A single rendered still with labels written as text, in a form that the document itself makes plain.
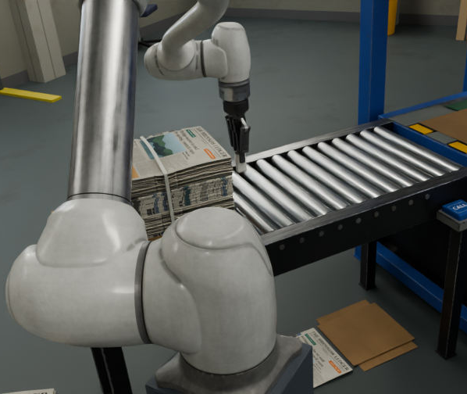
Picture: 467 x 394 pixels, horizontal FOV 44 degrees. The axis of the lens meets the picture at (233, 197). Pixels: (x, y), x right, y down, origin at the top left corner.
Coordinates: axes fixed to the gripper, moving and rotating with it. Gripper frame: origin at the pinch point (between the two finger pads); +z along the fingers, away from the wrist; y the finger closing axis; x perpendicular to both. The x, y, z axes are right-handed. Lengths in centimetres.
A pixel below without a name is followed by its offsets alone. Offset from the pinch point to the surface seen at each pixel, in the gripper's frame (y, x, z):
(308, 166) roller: -9.1, 29.5, 13.7
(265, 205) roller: 7.0, 3.9, 13.5
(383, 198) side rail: 24.1, 35.8, 13.2
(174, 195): 13.8, -26.4, -2.7
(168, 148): -1.5, -21.7, -9.6
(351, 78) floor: -281, 243, 93
